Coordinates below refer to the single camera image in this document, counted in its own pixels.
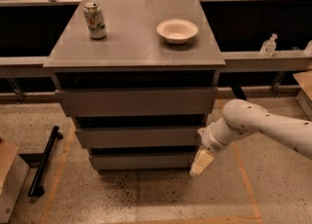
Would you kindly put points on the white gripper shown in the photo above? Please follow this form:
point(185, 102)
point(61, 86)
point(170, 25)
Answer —
point(209, 141)

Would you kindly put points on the grey cart base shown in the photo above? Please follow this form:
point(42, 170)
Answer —
point(14, 168)

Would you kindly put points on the clear sanitizer bottle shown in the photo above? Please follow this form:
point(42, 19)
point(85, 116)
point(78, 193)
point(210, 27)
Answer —
point(269, 46)

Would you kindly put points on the green white soda can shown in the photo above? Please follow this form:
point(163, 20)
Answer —
point(94, 19)

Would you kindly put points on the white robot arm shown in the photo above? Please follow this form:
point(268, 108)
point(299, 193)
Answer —
point(241, 118)

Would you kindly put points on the grey top drawer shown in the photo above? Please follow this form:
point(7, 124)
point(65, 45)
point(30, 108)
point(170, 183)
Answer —
point(136, 102)

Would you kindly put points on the grey bottom drawer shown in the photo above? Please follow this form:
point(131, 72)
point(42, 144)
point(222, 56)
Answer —
point(148, 161)

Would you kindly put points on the grey drawer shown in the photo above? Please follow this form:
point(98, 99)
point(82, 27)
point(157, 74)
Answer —
point(148, 161)
point(137, 137)
point(136, 102)

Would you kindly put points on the grey drawer cabinet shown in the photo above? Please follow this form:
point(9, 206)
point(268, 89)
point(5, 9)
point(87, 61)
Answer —
point(135, 56)

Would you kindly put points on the cardboard box right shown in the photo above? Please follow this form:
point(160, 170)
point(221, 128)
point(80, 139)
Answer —
point(304, 96)

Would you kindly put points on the grey metal rail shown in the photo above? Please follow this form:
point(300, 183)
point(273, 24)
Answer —
point(16, 67)

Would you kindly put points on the grey middle drawer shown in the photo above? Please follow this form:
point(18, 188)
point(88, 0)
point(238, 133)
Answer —
point(137, 137)

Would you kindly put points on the white paper bowl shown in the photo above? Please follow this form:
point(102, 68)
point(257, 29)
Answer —
point(177, 31)

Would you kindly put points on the black bar with wheels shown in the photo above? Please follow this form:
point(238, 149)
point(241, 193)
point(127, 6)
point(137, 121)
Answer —
point(36, 190)

